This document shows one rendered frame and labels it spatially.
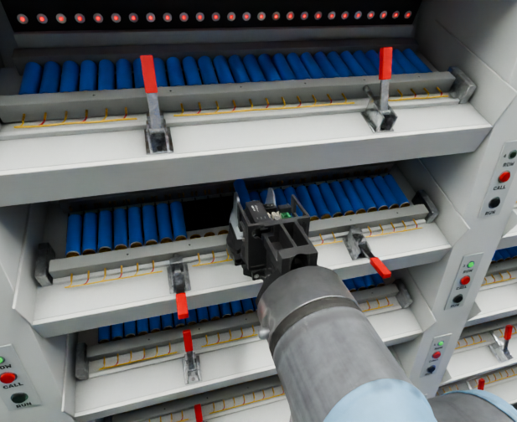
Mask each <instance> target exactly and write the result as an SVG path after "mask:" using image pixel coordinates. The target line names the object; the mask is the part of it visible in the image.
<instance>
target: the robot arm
mask: <svg viewBox="0 0 517 422"><path fill-rule="evenodd" d="M297 206H298V207H299V208H300V210H301V211H302V216H299V217H298V215H297V213H296V207H297ZM291 212H292V214H293V215H294V217H292V216H291ZM309 225H310V216H309V214H308V213H307V211H306V210H305V209H304V207H303V206H302V205H301V204H300V202H299V201H298V200H297V198H296V197H295V195H294V194H292V196H291V206H290V204H289V203H287V204H282V205H277V207H276V201H275V194H274V191H273V189H272V188H268V191H267V196H266V202H265V204H264V203H261V201H260V200H251V201H250V202H246V211H244V210H243V208H242V206H241V204H240V198H239V195H238V193H237V192H235V193H234V203H233V208H232V210H231V213H230V221H229V233H228V235H227V238H226V247H227V251H228V254H229V256H230V257H231V259H232V260H233V261H234V262H235V266H238V265H241V267H242V269H243V275H247V276H249V277H251V278H252V280H263V284H262V287H261V289H260V291H259V293H258V295H257V298H256V300H255V302H256V309H257V316H258V318H259V321H260V324H261V328H259V329H258V331H257V334H258V337H259V338H260V339H266V340H267V342H268V347H269V349H270V353H271V356H272V359H273V362H274V365H275V367H276V370H277V374H278V376H279V379H280V381H281V384H282V387H283V390H284V393H285V395H286V397H287V402H288V404H289V408H290V411H291V415H290V420H289V422H517V410H516V409H515V408H514V407H513V406H512V405H510V404H509V403H508V402H506V401H505V400H503V399H501V398H500V397H499V396H497V395H495V394H492V393H490V392H487V391H484V390H479V389H470V390H453V391H449V392H446V393H444V394H443V395H441V396H437V397H433V398H429V399H426V398H425V396H424V395H423V394H422V393H421V391H420V390H418V389H417V388H416V387H415V386H414V385H413V384H412V383H411V381H410V379H409V378H408V377H407V376H406V374H405V373H404V371H403V370H402V368H401V366H400V365H399V363H398V362H397V361H396V360H395V358H394V357H393V355H392V354H391V352H390V350H389V349H388V347H387V346H386V345H385V344H384V342H383V341H382V339H381V338H380V336H379V335H378V333H377V332H376V330H375V329H374V328H373V326H372V325H371V323H370V322H369V320H368V319H367V317H366V316H365V314H364V313H363V312H362V310H361V308H360V307H359V304H358V303H357V301H356V300H355V299H354V297H353V296H352V294H351V293H350V292H349V290H348V288H347V287H346V285H345V284H344V283H343V282H342V280H341V279H340V277H339V276H338V274H337V273H336V272H334V271H333V270H331V269H329V268H326V267H323V266H319V265H317V262H318V251H317V250H316V248H315V247H314V245H313V244H312V242H311V241H310V239H309V238H308V233H309Z"/></svg>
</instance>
